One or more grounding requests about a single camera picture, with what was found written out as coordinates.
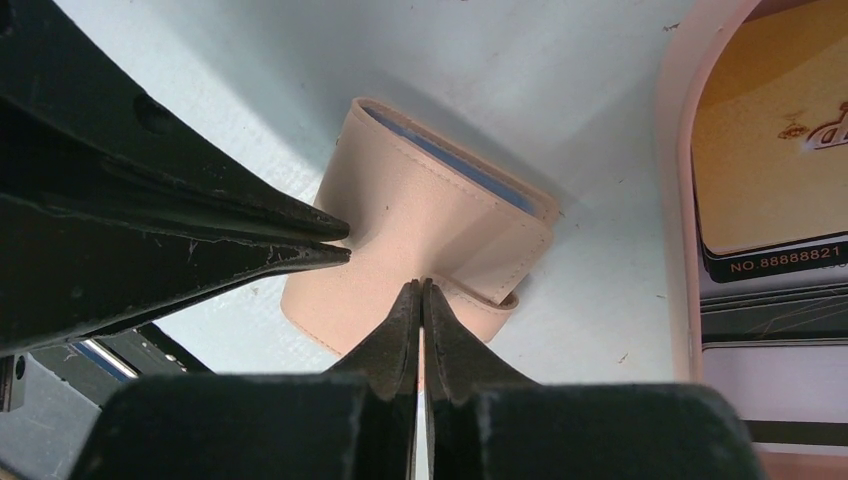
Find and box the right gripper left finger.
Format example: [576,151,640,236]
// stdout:
[71,281,421,479]

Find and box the pink oval card tray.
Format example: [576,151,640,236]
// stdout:
[654,1,759,383]

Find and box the black card in tray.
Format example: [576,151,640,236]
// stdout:
[697,232,847,283]

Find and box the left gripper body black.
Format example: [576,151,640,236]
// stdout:
[1,321,211,411]

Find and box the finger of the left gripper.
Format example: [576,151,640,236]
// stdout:
[1,1,349,242]
[1,198,351,355]

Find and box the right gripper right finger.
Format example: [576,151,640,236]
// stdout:
[422,280,766,479]

